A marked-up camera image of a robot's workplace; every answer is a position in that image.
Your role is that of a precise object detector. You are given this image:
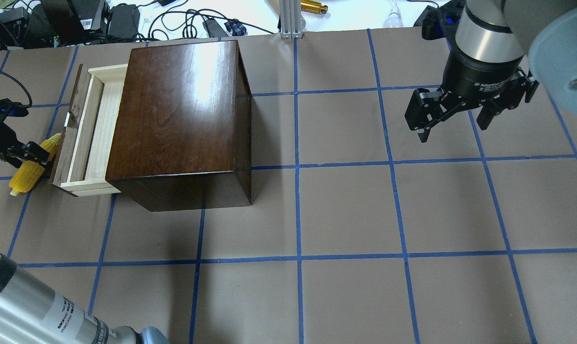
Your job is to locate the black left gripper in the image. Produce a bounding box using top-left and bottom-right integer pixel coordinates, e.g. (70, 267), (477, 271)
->
(0, 99), (51, 168)

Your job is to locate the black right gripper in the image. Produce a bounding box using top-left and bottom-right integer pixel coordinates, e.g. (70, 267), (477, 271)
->
(405, 2), (540, 143)

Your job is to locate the yellow plastic corn cob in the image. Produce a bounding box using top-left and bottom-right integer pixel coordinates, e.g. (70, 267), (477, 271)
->
(9, 133), (62, 196)

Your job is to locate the light wood drawer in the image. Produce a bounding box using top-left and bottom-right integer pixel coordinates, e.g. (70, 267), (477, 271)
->
(50, 64), (128, 197)

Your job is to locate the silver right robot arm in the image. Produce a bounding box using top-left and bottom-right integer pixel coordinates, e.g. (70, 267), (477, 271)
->
(405, 0), (577, 143)

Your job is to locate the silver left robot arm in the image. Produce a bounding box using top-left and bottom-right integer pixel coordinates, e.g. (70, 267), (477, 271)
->
(0, 99), (169, 344)

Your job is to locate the white light bulb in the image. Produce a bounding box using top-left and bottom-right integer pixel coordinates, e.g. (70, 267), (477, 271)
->
(383, 0), (404, 28)

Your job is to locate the dark brown wooden cabinet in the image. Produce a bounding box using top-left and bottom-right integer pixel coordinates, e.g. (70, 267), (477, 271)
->
(105, 41), (252, 212)

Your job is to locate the black power brick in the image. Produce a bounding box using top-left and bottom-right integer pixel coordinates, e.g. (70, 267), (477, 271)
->
(107, 4), (140, 40)

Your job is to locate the aluminium frame post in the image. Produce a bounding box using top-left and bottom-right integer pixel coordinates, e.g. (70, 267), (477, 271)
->
(279, 0), (303, 39)

